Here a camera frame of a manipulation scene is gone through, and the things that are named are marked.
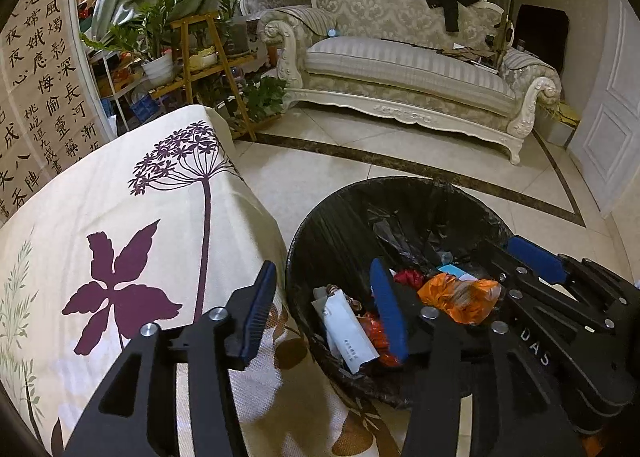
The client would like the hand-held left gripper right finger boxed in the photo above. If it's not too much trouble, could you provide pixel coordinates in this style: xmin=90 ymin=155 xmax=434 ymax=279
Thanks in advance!
xmin=369 ymin=257 xmax=588 ymax=457

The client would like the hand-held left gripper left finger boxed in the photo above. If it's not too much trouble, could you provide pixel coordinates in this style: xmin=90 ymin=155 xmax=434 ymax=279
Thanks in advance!
xmin=62 ymin=260 xmax=278 ymax=457

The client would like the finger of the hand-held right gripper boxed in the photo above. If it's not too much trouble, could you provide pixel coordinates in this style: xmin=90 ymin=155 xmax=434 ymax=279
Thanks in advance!
xmin=477 ymin=243 xmax=566 ymax=308
xmin=505 ymin=236 xmax=626 ymax=289

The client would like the red plastic bag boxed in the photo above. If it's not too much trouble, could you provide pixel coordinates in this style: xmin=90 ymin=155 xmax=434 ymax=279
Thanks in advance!
xmin=359 ymin=311 xmax=402 ymax=369

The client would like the checked cloth knot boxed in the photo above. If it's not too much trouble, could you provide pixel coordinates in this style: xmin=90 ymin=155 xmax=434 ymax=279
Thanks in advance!
xmin=325 ymin=284 xmax=363 ymax=313

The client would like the red satin cloth knot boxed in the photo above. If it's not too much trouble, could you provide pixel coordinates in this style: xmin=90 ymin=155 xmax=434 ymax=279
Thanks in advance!
xmin=394 ymin=268 xmax=426 ymax=289

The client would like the white tube with dark print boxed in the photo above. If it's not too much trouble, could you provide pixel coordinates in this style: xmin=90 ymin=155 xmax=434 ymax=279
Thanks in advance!
xmin=322 ymin=289 xmax=382 ymax=374

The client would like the blue and white box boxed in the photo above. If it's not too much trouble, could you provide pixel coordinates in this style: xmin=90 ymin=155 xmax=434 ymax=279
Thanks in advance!
xmin=437 ymin=264 xmax=478 ymax=284

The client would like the orange plastic bag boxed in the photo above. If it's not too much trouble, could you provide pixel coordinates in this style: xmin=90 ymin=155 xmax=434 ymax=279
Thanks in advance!
xmin=417 ymin=272 xmax=503 ymax=325

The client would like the plain white tube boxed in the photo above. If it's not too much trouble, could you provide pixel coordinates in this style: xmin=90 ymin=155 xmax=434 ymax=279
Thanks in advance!
xmin=312 ymin=286 xmax=331 ymax=320

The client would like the bin with black liner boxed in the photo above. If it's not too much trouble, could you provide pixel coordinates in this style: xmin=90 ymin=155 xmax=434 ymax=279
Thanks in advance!
xmin=285 ymin=176 xmax=516 ymax=408

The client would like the person's right forearm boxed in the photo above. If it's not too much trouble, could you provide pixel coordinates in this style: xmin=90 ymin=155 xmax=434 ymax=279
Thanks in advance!
xmin=580 ymin=432 xmax=636 ymax=457

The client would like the yellow bag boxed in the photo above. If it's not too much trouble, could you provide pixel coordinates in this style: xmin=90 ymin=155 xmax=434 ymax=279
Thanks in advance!
xmin=542 ymin=102 xmax=581 ymax=145

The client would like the small leafy floor plant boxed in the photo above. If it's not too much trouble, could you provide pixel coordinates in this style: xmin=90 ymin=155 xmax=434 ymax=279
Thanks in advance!
xmin=227 ymin=74 xmax=288 ymax=130

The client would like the black cabinet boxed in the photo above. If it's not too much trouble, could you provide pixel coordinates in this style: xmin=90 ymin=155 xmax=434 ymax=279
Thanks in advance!
xmin=515 ymin=4 xmax=571 ymax=75

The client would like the cream carved sofa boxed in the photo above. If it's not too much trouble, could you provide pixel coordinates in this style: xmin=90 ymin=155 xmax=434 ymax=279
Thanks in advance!
xmin=257 ymin=0 xmax=563 ymax=165

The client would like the blue plastic crate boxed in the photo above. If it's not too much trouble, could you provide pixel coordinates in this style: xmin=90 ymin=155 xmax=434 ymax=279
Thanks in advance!
xmin=129 ymin=97 xmax=161 ymax=125

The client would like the white metal shelf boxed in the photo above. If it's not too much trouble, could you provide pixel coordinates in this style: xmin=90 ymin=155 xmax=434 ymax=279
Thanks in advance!
xmin=87 ymin=49 xmax=166 ymax=138

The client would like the small pale planter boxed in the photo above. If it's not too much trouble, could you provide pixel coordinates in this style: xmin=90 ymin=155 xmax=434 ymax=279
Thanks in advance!
xmin=192 ymin=49 xmax=221 ymax=70

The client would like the green plant in white pot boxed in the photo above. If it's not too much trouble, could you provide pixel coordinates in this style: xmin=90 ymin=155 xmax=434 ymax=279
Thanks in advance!
xmin=80 ymin=0 xmax=201 ymax=88

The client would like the wooden plant stand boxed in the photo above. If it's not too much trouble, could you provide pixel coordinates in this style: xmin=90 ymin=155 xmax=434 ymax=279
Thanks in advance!
xmin=170 ymin=12 xmax=258 ymax=140

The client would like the tall plant in dark pot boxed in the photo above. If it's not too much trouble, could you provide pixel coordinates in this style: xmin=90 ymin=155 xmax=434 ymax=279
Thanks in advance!
xmin=200 ymin=0 xmax=263 ymax=58

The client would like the calligraphy screen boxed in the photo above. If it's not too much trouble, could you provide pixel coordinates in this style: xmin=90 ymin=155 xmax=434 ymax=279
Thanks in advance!
xmin=0 ymin=0 xmax=101 ymax=228

